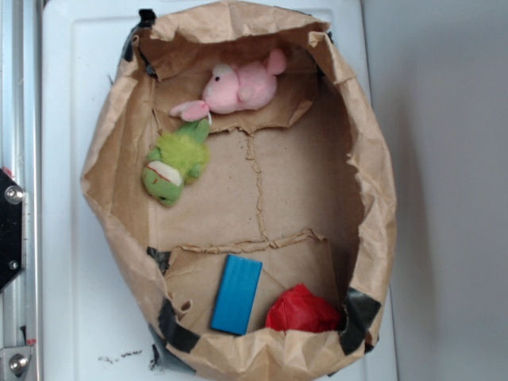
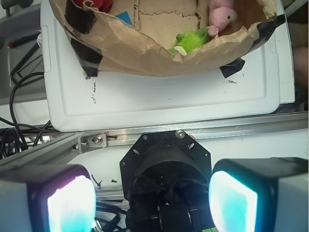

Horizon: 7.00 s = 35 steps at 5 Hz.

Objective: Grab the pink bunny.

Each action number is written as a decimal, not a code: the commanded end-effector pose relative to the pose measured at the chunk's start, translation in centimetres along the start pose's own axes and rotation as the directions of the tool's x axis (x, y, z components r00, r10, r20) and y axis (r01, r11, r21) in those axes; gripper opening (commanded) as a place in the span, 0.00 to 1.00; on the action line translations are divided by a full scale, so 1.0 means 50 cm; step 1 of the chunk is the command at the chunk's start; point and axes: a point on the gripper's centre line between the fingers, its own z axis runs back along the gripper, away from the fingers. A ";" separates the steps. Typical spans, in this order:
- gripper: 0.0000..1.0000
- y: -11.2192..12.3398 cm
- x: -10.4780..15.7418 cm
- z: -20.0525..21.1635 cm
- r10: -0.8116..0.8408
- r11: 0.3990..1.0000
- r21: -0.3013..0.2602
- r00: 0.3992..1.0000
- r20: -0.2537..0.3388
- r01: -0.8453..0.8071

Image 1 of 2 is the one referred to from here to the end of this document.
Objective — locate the brown paper bag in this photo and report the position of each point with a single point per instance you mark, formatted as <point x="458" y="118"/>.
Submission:
<point x="275" y="264"/>

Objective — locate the aluminium frame rail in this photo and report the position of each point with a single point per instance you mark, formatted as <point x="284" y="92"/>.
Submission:
<point x="21" y="301"/>

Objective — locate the pink plush bunny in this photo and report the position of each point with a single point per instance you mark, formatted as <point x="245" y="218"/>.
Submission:
<point x="232" y="88"/>

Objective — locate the blue wooden block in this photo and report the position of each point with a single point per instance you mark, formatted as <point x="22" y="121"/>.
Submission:
<point x="236" y="295"/>

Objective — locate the green plush toy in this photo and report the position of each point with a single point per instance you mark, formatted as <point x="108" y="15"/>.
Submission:
<point x="177" y="159"/>

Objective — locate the black metal bracket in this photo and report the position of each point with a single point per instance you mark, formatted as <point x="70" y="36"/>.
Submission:
<point x="12" y="230"/>

